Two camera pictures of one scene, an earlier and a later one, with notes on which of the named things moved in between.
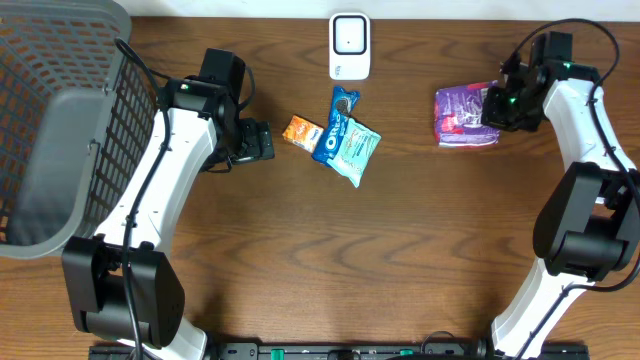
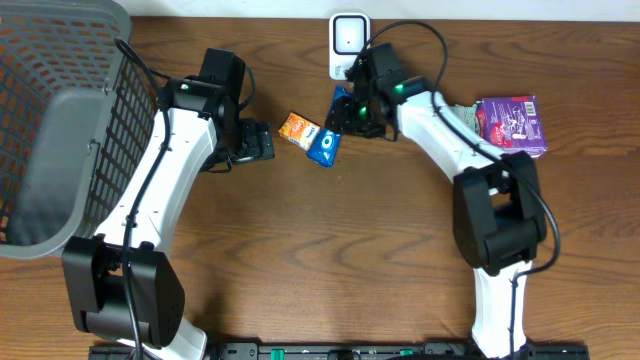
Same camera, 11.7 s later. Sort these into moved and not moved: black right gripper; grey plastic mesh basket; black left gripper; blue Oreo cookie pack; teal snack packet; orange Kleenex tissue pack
Moved: teal snack packet; black right gripper
Not moved: grey plastic mesh basket; orange Kleenex tissue pack; black left gripper; blue Oreo cookie pack
